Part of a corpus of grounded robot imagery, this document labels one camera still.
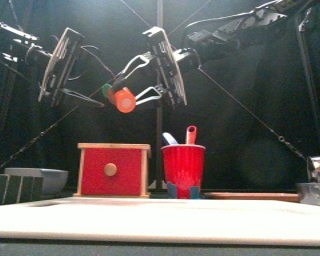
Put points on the orange toy carrot green top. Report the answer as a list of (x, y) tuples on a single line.
[(123, 99)]

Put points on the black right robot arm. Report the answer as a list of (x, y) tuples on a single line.
[(247, 26)]

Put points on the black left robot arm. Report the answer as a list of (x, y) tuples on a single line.
[(13, 43)]

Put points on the red wooden box with knob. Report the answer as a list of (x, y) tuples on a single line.
[(111, 170)]

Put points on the red plastic cup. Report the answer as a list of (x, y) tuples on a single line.
[(183, 171)]

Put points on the grey bowl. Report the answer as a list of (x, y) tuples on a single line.
[(51, 178)]

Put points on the green white striped box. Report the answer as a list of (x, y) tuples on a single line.
[(10, 189)]

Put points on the white cutting board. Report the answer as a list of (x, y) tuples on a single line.
[(157, 220)]

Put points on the brown wooden board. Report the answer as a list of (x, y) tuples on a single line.
[(251, 196)]

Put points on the metal measuring cup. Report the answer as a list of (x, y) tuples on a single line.
[(316, 190)]

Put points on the vertical metal frame pole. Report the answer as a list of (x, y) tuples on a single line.
[(159, 133)]

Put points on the slanted black frame pole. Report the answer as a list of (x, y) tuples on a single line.
[(306, 66)]

